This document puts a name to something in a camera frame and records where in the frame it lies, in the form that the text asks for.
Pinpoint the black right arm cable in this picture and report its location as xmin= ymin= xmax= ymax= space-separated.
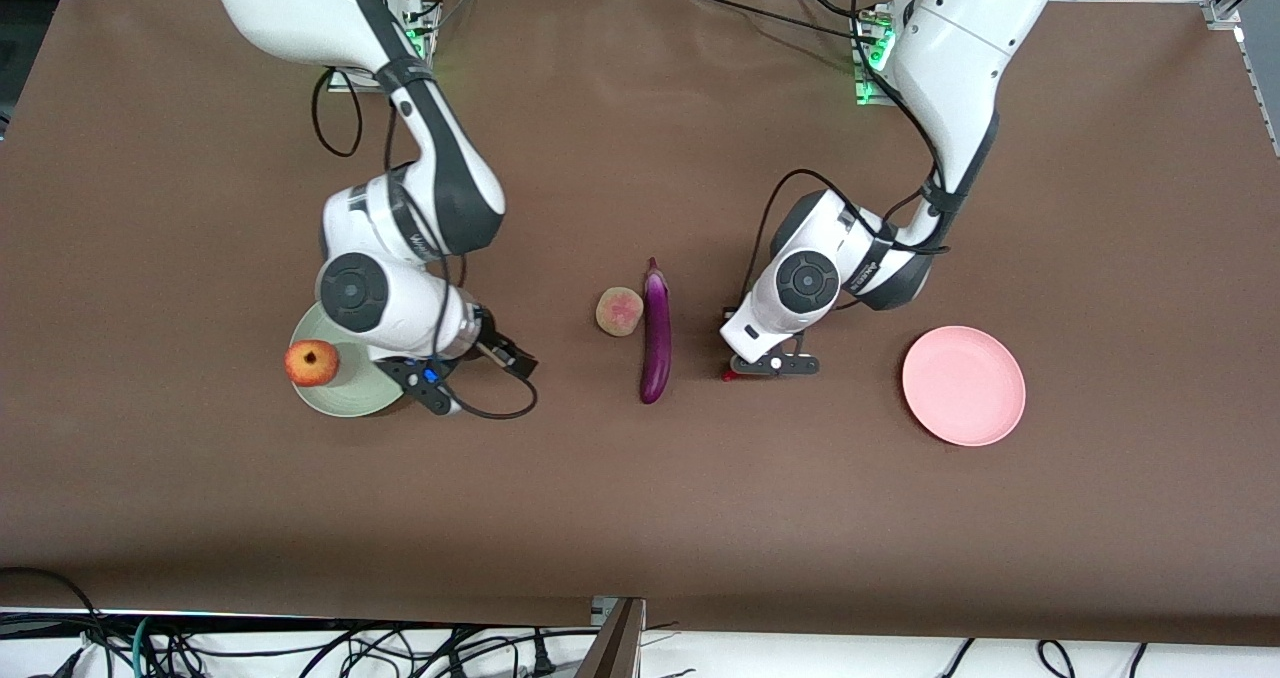
xmin=311 ymin=66 xmax=541 ymax=422

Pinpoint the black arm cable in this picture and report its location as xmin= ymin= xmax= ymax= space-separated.
xmin=311 ymin=66 xmax=541 ymax=422
xmin=738 ymin=0 xmax=953 ymax=311

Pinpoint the black looped floor cable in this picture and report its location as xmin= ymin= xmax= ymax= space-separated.
xmin=0 ymin=566 xmax=116 ymax=678

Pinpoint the pink plate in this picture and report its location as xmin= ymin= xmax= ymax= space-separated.
xmin=902 ymin=326 xmax=1027 ymax=448

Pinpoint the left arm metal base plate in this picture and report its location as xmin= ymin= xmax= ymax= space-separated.
xmin=850 ymin=8 xmax=903 ymax=108

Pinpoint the purple eggplant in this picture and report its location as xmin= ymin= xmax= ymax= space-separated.
xmin=640 ymin=256 xmax=673 ymax=405

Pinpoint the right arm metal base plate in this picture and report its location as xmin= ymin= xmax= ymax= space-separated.
xmin=396 ymin=0 xmax=441 ymax=67

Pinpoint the red pomegranate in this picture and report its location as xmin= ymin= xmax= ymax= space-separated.
xmin=284 ymin=340 xmax=342 ymax=389

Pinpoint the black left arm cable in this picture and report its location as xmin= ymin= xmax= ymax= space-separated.
xmin=738 ymin=0 xmax=953 ymax=311

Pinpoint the wooden post with bracket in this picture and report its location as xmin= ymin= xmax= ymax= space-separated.
xmin=575 ymin=596 xmax=648 ymax=678

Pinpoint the pale green plate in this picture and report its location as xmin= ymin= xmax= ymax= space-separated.
xmin=289 ymin=302 xmax=417 ymax=419

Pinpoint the black cable across cover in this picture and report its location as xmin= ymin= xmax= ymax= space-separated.
xmin=680 ymin=0 xmax=873 ymax=47

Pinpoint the aluminium frame rail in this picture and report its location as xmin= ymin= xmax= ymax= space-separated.
xmin=1204 ymin=0 xmax=1280 ymax=159

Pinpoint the brown table cover sheet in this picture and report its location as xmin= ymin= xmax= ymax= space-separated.
xmin=0 ymin=0 xmax=1280 ymax=649

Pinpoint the green floor cable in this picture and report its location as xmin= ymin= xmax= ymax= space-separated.
xmin=129 ymin=615 xmax=157 ymax=678

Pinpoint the pale pink peach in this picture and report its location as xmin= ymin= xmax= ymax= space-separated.
xmin=595 ymin=287 xmax=645 ymax=339

